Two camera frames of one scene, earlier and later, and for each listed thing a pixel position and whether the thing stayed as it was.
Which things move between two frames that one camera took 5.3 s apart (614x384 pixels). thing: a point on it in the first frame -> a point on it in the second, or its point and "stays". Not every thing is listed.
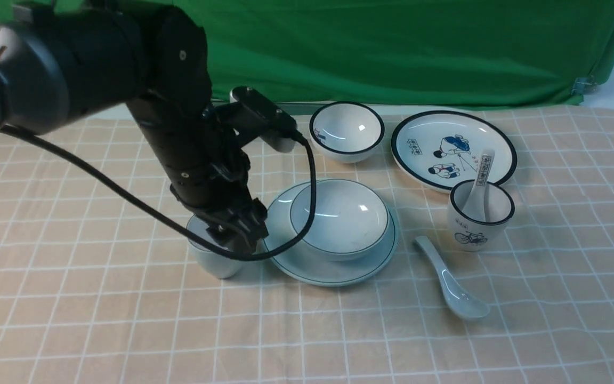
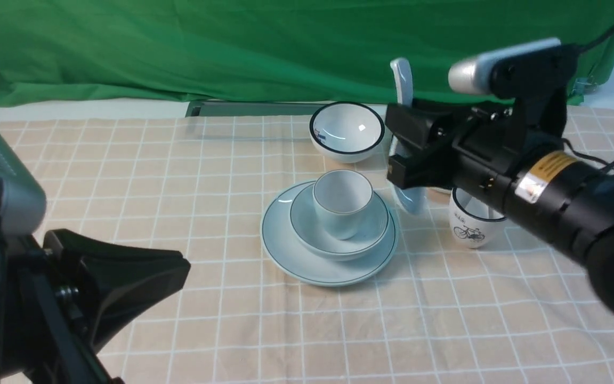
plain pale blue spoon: [459, 300] -> [414, 199]
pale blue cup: [215, 264] -> [341, 198]
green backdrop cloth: [422, 53] stays
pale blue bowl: [350, 218] stays
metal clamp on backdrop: [584, 86] stays
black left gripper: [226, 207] -> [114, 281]
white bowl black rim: [346, 132] stays
